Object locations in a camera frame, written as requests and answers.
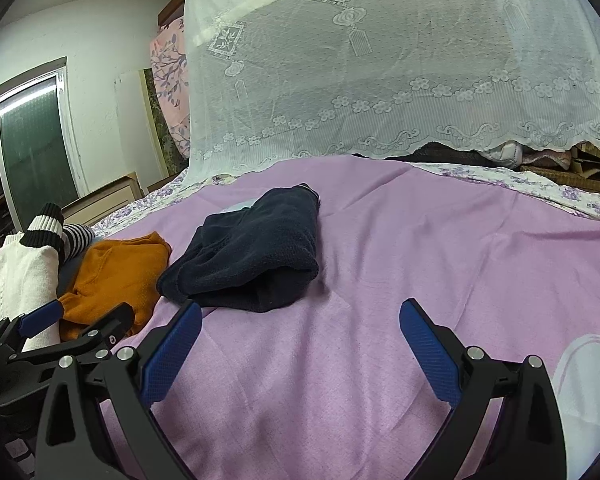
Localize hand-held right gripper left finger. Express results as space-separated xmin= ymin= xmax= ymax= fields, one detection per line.
xmin=32 ymin=300 xmax=203 ymax=480

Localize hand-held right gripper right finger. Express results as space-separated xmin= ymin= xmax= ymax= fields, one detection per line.
xmin=399 ymin=297 xmax=568 ymax=480

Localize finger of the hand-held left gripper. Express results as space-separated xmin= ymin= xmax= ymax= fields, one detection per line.
xmin=0 ymin=299 xmax=65 ymax=361
xmin=55 ymin=302 xmax=135 ymax=363

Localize navy knit cardigan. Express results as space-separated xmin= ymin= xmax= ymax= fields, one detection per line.
xmin=156 ymin=184 xmax=322 ymax=313

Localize orange garment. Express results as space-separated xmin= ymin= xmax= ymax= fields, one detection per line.
xmin=57 ymin=231 xmax=172 ymax=342

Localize white sweater with black stripes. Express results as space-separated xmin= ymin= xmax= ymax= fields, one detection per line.
xmin=0 ymin=202 xmax=66 ymax=353

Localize black white striped garment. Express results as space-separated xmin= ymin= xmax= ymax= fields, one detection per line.
xmin=60 ymin=224 xmax=97 ymax=263

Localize purple bedsheet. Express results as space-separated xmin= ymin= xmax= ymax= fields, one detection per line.
xmin=65 ymin=155 xmax=600 ymax=480

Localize beige wooden cabinet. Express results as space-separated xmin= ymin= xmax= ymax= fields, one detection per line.
xmin=60 ymin=172 xmax=143 ymax=228

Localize frosted glass window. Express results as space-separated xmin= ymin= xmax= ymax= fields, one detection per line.
xmin=0 ymin=57 xmax=88 ymax=231

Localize green patterned panel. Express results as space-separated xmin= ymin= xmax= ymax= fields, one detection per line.
xmin=144 ymin=67 xmax=191 ymax=175

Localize dark brown blanket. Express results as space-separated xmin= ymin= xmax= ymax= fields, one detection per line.
xmin=414 ymin=141 xmax=487 ymax=165

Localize folded pink blanket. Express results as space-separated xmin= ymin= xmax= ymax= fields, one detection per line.
xmin=519 ymin=149 xmax=575 ymax=171

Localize brown woven mat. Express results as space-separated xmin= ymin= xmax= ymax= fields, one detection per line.
xmin=517 ymin=166 xmax=600 ymax=197

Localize flat cardboard sheets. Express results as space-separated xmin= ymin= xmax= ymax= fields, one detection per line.
xmin=572 ymin=141 xmax=600 ymax=167

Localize pink floral cloth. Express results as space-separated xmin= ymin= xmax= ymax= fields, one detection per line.
xmin=150 ymin=17 xmax=191 ymax=158

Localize white lace cover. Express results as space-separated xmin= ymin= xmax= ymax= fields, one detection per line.
xmin=182 ymin=0 xmax=600 ymax=181

